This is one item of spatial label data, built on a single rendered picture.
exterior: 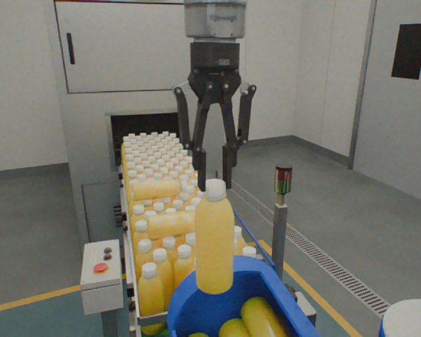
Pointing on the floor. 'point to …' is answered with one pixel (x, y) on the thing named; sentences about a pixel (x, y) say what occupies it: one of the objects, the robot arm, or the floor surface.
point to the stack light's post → (278, 238)
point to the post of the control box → (109, 324)
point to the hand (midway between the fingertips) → (214, 168)
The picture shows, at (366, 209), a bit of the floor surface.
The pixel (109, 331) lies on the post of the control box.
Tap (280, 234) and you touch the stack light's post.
